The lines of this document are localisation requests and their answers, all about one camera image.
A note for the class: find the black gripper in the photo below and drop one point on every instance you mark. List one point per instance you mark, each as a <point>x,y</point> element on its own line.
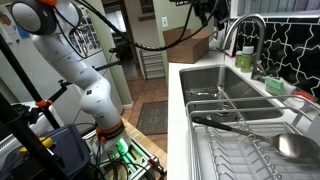
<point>210,6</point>

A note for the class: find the brushed steel gooseneck faucet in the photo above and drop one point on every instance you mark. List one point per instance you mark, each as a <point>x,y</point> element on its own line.
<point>261,40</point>

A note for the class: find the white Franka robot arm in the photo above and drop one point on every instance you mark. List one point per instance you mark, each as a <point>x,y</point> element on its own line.
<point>83,76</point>

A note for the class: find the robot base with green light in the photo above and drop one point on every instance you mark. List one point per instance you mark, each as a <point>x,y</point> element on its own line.
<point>121,148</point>

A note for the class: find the white sheet with red edge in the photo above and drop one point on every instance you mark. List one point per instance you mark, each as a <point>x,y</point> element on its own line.
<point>232,46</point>

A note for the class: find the short green soap bottle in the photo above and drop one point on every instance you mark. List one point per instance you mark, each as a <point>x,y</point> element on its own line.
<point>238,60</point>

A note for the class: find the brown cardboard box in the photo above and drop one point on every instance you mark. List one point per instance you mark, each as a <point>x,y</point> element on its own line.
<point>186,50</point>

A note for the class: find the tall green soap bottle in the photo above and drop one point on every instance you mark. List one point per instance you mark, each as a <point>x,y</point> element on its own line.
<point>247,60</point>

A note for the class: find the kitchen window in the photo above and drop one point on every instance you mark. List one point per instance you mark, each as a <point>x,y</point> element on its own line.
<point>280,6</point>

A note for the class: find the stainless steel sink basin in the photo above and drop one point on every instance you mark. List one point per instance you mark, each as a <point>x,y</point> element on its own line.
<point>206,76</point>

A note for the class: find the green sponge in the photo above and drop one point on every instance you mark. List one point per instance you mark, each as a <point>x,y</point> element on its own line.
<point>275,86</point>

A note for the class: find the clear plastic sponge holder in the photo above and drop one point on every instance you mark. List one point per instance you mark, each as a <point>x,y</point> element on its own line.
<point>289,88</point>

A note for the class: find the red flat item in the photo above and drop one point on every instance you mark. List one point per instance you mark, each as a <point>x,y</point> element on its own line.
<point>305,96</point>

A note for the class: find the dark grey floor mat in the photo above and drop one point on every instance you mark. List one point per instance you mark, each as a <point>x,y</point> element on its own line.
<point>153,118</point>

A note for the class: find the white refrigerator with photos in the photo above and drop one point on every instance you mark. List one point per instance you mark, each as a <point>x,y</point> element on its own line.
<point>101,60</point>

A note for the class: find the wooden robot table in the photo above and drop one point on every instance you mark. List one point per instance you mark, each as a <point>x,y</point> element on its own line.
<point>146,141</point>

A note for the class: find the dark blue storage bin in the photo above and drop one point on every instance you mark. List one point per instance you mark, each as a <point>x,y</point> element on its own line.
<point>70,150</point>

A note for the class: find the black stand pole orange clamp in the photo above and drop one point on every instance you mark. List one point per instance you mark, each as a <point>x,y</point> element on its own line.
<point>20,73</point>

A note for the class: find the thick black tripod leg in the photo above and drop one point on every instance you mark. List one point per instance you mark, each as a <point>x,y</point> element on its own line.
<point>23,133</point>

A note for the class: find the white wall light switch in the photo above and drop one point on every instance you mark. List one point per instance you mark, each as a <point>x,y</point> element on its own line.
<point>165,21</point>

